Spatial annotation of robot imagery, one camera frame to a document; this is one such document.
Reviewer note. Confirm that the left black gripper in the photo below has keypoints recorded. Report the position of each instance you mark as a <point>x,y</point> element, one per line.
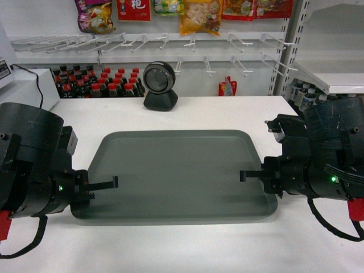
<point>67,189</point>

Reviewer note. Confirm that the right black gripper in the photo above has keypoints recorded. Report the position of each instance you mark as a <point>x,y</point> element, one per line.
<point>290,175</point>

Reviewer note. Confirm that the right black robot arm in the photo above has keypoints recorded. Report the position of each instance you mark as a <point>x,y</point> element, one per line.
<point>322,152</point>

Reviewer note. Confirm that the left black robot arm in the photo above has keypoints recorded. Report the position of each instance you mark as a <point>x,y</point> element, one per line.
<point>37,177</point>

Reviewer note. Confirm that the white checkout counter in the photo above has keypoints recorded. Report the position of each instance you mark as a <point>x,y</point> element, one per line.
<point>291,240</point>

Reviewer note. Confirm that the small red packet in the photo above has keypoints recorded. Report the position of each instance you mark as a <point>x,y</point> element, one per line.
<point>227,87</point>

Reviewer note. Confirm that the red capped cola bottles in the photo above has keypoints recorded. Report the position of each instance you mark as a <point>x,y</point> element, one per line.
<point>77,82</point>

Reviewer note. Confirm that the black round barcode scanner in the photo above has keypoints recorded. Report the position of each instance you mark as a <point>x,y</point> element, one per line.
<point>159,78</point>

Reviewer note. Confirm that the white peg hook rack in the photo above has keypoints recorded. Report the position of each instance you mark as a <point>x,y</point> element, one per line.
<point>232,47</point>

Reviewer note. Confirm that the white cash drawer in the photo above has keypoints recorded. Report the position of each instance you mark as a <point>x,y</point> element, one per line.
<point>24,88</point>

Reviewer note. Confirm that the white side shelf unit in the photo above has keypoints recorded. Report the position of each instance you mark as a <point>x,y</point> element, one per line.
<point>326,48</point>

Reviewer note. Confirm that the white cash register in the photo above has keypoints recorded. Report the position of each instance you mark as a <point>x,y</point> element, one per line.
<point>8,58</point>

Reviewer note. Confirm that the red snack bag right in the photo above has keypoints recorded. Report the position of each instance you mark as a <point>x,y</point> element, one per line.
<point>248,10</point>

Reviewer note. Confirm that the red snack bag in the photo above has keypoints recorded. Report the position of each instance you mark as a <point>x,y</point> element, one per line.
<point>133,10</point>
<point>248,10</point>

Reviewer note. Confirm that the yellow snack bag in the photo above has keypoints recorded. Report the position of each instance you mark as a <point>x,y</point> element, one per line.
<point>200,16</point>

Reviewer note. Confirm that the purple snack bag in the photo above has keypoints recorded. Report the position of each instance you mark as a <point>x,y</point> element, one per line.
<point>94,17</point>

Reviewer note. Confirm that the green snack bag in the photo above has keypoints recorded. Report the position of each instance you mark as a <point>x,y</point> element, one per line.
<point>168,7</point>

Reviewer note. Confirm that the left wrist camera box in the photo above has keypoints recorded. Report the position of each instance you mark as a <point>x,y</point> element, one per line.
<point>68,140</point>

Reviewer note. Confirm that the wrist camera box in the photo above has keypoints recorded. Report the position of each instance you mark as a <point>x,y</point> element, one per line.
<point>68,140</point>
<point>290,131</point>

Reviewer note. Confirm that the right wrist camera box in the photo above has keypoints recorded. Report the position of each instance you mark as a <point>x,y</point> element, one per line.
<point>290,131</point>

